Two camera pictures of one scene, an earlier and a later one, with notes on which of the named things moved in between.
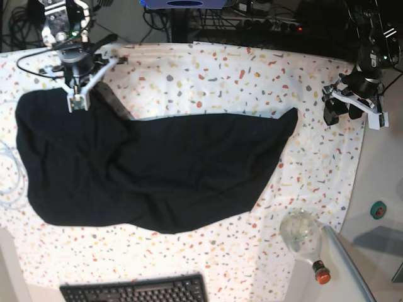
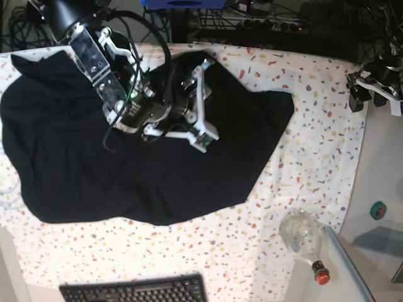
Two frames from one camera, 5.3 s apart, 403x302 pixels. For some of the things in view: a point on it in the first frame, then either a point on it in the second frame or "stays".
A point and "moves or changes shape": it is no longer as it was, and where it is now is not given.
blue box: (184, 4) stays
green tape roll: (378, 209) stays
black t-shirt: (152, 175) moves or changes shape
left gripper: (80, 70) to (161, 106)
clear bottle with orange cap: (301, 231) stays
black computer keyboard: (181, 288) stays
